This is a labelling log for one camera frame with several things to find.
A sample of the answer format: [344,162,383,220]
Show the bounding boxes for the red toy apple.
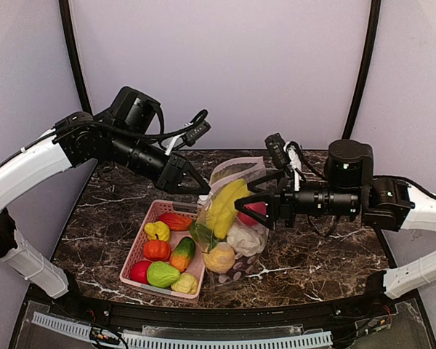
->
[237,203,268,226]

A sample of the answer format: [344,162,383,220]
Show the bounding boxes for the yellow toy banana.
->
[206,178,251,240]

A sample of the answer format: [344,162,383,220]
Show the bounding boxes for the white toy cauliflower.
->
[226,223,266,257]

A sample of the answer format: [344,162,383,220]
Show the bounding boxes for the clear dotted zip top bag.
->
[191,156,269,292]

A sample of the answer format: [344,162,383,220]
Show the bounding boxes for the green toy cucumber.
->
[189,220,219,252]

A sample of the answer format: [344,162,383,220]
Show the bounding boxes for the dark red toy fruit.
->
[217,254,259,285]

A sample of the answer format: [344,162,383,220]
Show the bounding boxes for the yellow toy cauliflower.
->
[203,242,235,274]

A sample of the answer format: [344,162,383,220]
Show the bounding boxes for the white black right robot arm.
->
[235,134,436,232]

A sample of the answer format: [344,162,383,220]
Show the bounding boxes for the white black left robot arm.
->
[0,87,211,300]

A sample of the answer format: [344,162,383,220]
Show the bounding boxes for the red toy pepper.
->
[158,212,193,231]

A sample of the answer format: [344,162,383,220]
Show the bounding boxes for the yellow toy pepper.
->
[144,221,171,242]

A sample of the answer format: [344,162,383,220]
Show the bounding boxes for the green orange toy mango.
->
[169,237,195,273]

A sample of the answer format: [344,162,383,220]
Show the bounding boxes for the orange toy pumpkin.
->
[143,236,171,262]

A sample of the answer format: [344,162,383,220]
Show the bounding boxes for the pink plastic basket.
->
[119,200,205,303]

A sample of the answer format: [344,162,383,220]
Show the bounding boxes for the pale yellow toy fruit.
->
[171,272,198,294]

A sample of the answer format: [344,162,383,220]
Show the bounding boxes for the red toy tomato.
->
[129,260,152,284]

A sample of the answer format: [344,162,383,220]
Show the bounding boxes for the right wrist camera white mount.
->
[265,133,306,191]

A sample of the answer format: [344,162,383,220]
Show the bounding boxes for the white slotted cable duct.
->
[31,312,333,348]

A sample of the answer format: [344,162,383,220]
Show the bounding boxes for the black front table rail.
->
[50,276,397,340]

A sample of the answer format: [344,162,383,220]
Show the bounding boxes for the black left frame post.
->
[58,0,92,114]

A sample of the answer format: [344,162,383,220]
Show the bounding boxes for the black frame post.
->
[58,0,92,114]
[342,0,382,139]

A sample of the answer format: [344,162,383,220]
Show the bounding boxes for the black right frame post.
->
[342,0,382,139]

